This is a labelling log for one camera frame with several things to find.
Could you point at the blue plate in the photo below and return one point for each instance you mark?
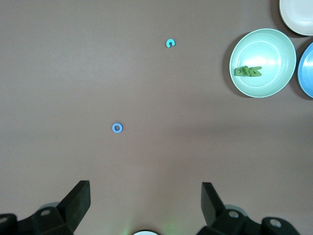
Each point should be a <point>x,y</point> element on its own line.
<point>306,73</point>

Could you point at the brown table cover sheet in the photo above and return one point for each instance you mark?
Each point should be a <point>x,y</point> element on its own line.
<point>73,73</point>

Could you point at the beige plate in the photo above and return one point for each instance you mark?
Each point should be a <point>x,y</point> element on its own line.
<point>298,17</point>

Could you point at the green foam letter B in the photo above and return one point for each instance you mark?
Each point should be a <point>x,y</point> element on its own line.
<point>249,72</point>

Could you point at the green plate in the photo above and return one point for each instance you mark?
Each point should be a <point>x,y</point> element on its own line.
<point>264,49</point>

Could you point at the green foam letter M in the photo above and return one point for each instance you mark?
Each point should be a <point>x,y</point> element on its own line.
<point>256,74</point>

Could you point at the teal foam letter C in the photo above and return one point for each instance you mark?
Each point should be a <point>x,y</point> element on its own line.
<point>167,43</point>

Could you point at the blue foam letter O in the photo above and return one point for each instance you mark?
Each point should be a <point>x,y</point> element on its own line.
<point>113,128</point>

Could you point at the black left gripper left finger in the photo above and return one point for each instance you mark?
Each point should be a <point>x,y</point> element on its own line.
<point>78,200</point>

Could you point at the green foam letter U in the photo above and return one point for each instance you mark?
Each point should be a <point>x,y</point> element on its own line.
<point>245,68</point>

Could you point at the green foam letter P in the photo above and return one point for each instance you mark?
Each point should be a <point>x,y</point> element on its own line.
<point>236,72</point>

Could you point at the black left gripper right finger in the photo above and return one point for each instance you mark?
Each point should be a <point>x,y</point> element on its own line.
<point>211,202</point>

